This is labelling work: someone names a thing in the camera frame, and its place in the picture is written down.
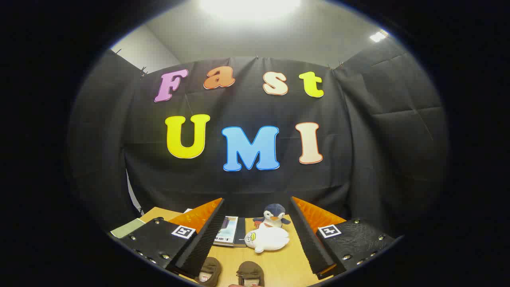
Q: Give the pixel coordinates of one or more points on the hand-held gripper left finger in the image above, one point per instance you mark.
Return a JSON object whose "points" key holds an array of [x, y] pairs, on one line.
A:
{"points": [[207, 235]]}

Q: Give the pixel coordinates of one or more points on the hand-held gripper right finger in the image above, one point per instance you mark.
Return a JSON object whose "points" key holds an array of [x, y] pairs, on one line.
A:
{"points": [[308, 239]]}

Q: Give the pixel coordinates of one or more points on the brown fuzzy shoe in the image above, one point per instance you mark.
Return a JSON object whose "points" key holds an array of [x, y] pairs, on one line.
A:
{"points": [[250, 271], [210, 266]]}

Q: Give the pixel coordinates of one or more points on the cream fabric storage box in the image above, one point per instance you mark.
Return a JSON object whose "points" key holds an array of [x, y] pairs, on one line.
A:
{"points": [[127, 228]]}

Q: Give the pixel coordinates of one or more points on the sky cover book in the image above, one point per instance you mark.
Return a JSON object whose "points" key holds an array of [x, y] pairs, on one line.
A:
{"points": [[227, 231]]}

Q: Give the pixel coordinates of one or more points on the white duck plush toy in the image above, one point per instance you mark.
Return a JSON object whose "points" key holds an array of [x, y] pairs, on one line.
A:
{"points": [[269, 239]]}

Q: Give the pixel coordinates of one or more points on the navy penguin plush toy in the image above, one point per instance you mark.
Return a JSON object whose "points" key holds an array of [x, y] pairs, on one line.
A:
{"points": [[275, 215]]}

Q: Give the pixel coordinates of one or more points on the small ceiling light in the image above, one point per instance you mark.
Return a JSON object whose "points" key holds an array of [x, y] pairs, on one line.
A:
{"points": [[377, 36]]}

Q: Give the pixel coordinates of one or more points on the large ceiling light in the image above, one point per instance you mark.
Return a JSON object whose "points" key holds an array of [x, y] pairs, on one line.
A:
{"points": [[249, 8]]}

